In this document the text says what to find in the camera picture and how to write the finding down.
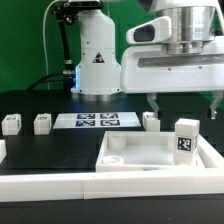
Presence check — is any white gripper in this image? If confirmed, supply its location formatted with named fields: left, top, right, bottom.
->
left=121, top=44, right=224, bottom=119

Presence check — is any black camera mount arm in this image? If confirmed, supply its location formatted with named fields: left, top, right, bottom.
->
left=50, top=2, right=81, bottom=79

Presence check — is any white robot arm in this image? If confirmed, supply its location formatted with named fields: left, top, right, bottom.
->
left=69, top=0, right=224, bottom=117

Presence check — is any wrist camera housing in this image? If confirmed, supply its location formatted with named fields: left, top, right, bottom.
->
left=126, top=16, right=172, bottom=45

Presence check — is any black cable bundle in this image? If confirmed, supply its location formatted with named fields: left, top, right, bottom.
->
left=27, top=72, right=75, bottom=92

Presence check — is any white cable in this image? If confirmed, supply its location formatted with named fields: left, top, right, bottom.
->
left=42, top=0, right=63, bottom=90

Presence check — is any white marker sheet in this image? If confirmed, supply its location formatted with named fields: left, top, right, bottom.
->
left=53, top=112, right=141, bottom=129

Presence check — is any white U-shaped obstacle fence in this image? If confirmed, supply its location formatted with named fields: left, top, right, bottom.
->
left=0, top=137, right=224, bottom=202

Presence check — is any white square tabletop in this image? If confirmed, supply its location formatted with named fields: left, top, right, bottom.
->
left=95, top=131, right=204, bottom=172

